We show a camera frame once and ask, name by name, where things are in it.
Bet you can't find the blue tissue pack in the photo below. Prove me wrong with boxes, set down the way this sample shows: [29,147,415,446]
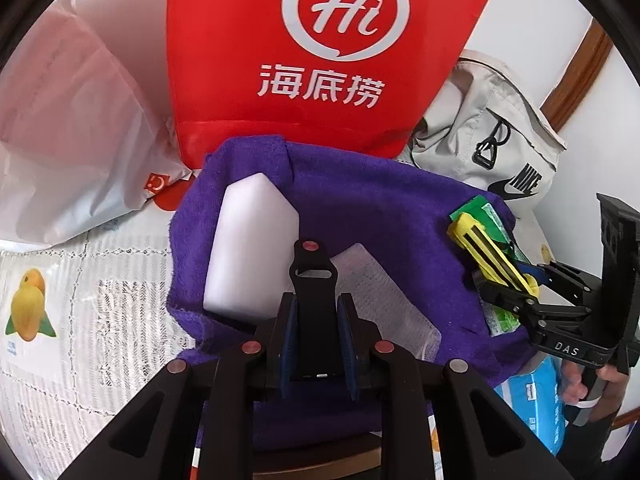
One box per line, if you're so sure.
[492,357,571,456]

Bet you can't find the white sponge block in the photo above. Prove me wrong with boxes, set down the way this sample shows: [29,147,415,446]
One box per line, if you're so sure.
[202,171,301,321]

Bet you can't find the green snack packet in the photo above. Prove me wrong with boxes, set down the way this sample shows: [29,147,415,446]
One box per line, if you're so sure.
[449,196,531,338]

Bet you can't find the person's right hand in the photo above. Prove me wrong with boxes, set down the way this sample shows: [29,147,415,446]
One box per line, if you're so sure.
[557,355,640,426]

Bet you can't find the red paper bag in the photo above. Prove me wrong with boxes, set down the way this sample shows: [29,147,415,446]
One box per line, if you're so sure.
[166,0,503,168]

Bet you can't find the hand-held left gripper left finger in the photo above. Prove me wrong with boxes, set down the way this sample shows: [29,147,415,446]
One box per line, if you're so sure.
[57,292,301,480]

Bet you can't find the white plastic shopping bag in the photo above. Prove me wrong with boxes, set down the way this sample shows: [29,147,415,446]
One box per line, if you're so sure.
[0,0,201,248]

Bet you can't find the wooden door frame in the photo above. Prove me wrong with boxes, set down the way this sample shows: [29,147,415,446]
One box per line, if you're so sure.
[540,17,615,121]

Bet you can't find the white gauze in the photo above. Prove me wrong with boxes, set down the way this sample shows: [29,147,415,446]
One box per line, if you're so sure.
[320,242,442,361]

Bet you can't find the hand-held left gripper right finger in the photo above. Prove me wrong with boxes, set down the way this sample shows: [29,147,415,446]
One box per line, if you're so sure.
[336,292,576,480]

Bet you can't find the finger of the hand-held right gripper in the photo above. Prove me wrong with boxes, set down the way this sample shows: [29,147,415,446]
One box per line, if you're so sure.
[479,280,592,332]
[515,260,603,307]

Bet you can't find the grey waist bag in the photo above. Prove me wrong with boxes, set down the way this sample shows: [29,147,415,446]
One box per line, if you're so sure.
[397,50,568,216]

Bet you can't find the purple towel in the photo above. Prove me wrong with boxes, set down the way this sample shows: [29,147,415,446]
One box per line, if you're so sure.
[165,135,546,453]

